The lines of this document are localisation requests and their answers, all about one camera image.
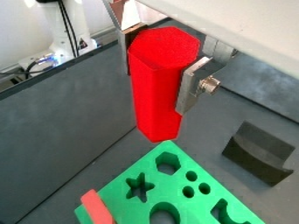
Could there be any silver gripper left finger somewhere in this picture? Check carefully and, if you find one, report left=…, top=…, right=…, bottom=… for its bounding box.
left=102, top=0, right=147, bottom=74

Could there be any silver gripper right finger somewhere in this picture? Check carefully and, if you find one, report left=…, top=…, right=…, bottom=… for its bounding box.
left=175, top=36, right=238, bottom=116

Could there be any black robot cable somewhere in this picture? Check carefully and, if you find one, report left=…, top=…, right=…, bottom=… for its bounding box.
left=0, top=0, right=80, bottom=77

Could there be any green shape sorter board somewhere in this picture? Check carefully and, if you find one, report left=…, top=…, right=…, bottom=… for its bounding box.
left=75, top=141, right=266, bottom=224

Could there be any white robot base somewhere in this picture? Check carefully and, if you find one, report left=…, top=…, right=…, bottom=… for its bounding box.
left=19, top=0, right=98, bottom=76

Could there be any black curved cradle stand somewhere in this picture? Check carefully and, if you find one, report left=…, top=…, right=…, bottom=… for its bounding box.
left=222, top=122, right=295, bottom=186

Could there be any red hexagon prism block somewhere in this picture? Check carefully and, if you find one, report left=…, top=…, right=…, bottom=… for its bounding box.
left=127, top=26, right=202, bottom=143

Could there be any salmon red rounded block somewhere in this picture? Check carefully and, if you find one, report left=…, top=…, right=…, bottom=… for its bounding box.
left=80, top=189, right=116, bottom=224

